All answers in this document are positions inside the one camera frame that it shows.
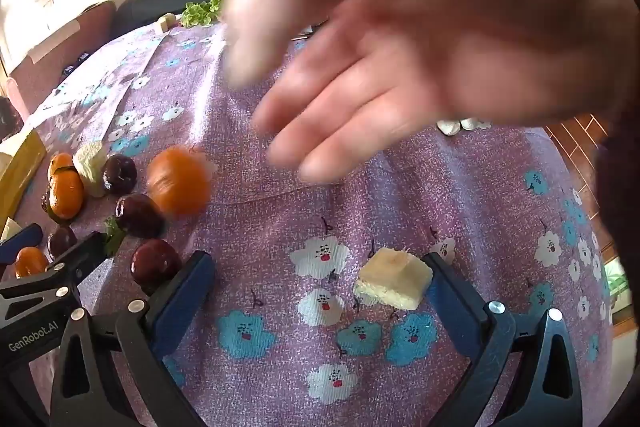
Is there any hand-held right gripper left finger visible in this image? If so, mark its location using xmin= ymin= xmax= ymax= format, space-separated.
xmin=49 ymin=250 xmax=217 ymax=427

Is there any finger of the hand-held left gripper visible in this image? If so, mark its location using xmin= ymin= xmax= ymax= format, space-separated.
xmin=0 ymin=224 xmax=44 ymax=266
xmin=0 ymin=232 xmax=109 ymax=309

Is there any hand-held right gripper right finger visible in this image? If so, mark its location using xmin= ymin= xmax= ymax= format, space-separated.
xmin=423 ymin=252 xmax=585 ymax=427

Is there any orange tangerine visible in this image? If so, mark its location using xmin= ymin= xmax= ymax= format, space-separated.
xmin=14 ymin=247 xmax=50 ymax=279
xmin=146 ymin=146 xmax=213 ymax=218
xmin=48 ymin=152 xmax=76 ymax=180

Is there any dark red plum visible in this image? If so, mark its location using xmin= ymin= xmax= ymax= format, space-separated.
xmin=102 ymin=155 xmax=138 ymax=195
xmin=47 ymin=227 xmax=77 ymax=258
xmin=131 ymin=239 xmax=183 ymax=293
xmin=115 ymin=194 xmax=166 ymax=239

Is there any tangerine with green leaves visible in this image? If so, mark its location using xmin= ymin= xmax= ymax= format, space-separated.
xmin=42 ymin=171 xmax=85 ymax=220

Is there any large pale sugarcane piece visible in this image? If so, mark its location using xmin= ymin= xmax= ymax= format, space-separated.
xmin=353 ymin=248 xmax=433 ymax=311

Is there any yellow cardboard tray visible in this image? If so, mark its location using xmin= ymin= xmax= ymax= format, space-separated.
xmin=0 ymin=127 xmax=48 ymax=228

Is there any person's right forearm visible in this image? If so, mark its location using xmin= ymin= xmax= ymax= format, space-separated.
xmin=595 ymin=107 xmax=640 ymax=278

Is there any person's right hand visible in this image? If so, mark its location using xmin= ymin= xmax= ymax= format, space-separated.
xmin=220 ymin=0 xmax=633 ymax=186

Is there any loose green leaf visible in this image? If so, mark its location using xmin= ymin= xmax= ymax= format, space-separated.
xmin=102 ymin=218 xmax=127 ymax=257

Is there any purple floral tablecloth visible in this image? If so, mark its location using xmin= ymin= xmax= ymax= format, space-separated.
xmin=30 ymin=19 xmax=616 ymax=427

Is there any window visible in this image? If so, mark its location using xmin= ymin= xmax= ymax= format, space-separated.
xmin=600 ymin=257 xmax=632 ymax=333

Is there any brick-pattern ledge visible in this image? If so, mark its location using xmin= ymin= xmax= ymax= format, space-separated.
xmin=542 ymin=112 xmax=616 ymax=178

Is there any maroon armchair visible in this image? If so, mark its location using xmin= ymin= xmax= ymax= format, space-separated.
xmin=7 ymin=2 xmax=116 ymax=108

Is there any black leather sofa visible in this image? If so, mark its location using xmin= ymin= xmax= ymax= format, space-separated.
xmin=107 ymin=0 xmax=226 ymax=42

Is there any green lettuce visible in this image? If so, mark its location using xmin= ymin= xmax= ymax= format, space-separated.
xmin=180 ymin=0 xmax=223 ymax=28

